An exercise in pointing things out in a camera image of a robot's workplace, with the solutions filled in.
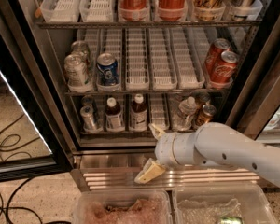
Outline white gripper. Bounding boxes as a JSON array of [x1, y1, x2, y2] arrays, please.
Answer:
[[134, 123, 179, 184]]

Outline brown bottle white cap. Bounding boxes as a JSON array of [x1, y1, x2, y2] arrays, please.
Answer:
[[130, 94, 147, 132], [105, 97, 124, 132]]

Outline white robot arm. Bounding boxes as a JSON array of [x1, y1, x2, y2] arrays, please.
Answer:
[[135, 122, 280, 188]]

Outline clear water bottle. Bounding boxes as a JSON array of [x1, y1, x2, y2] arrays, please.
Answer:
[[174, 96, 197, 131]]

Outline metal fridge base grille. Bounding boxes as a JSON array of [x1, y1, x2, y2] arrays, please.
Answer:
[[70, 151, 280, 192]]

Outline glass fridge door left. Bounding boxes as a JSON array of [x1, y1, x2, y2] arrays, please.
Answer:
[[0, 0, 75, 182]]

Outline clear bin bubble wrap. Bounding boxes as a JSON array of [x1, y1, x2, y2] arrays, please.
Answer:
[[172, 183, 277, 224]]

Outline gold can bottom front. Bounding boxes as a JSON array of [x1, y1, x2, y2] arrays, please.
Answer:
[[194, 104, 217, 127]]

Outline gold can bottom rear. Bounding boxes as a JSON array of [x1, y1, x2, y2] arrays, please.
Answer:
[[195, 92, 211, 109]]

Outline white tray middle centre right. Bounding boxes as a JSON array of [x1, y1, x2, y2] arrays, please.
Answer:
[[148, 28, 177, 91]]

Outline silver can bottom front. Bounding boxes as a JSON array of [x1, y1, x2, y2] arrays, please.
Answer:
[[80, 105, 98, 131]]

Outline silver can bottom rear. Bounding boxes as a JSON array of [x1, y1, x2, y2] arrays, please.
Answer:
[[81, 95, 96, 108]]

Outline clear bin pink contents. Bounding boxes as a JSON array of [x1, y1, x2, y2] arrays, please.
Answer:
[[72, 189, 173, 224]]

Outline blue pepsi can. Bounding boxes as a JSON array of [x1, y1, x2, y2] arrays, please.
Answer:
[[96, 52, 119, 86]]

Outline green can in bin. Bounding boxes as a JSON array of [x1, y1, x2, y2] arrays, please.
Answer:
[[217, 216, 244, 224]]

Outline red cola can front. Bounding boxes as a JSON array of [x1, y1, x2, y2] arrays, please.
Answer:
[[210, 50, 238, 83]]

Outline red cola can rear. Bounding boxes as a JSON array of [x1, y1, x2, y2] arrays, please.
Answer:
[[204, 38, 231, 74]]

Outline white can middle front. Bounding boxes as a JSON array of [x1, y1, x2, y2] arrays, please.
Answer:
[[64, 54, 91, 92]]

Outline white can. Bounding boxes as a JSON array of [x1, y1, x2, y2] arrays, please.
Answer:
[[64, 54, 91, 92], [71, 40, 91, 62]]

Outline white can middle rear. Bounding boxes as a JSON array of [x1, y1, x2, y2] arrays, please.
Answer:
[[71, 40, 91, 62]]

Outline white tray top left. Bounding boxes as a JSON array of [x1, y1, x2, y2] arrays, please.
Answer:
[[40, 0, 80, 22]]

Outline middle wire shelf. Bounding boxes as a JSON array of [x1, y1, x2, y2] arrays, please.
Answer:
[[65, 88, 228, 96]]

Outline wire shelf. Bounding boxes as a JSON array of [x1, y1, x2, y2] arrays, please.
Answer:
[[65, 88, 228, 96], [36, 20, 261, 29]]

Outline top wire shelf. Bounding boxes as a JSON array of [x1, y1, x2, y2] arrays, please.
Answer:
[[36, 20, 261, 29]]

